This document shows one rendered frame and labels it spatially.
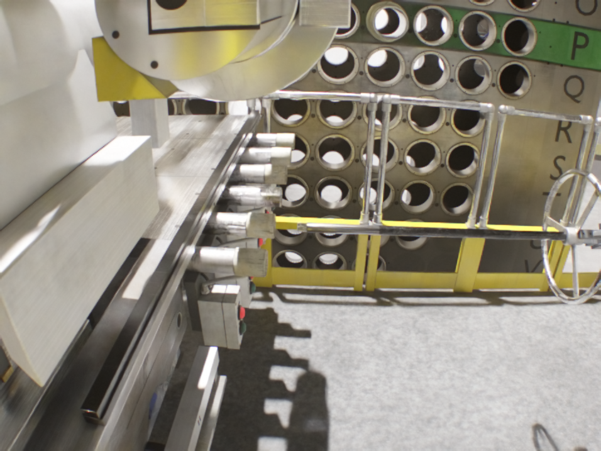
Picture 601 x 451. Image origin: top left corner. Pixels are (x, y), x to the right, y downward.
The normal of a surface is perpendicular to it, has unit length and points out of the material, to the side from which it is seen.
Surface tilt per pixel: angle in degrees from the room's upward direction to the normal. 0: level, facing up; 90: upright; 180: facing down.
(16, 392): 0
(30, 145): 68
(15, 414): 0
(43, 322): 90
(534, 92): 90
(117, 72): 90
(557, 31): 90
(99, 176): 0
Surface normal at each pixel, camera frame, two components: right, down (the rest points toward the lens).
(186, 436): 0.00, -0.89
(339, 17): -0.07, 0.45
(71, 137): 0.93, -0.29
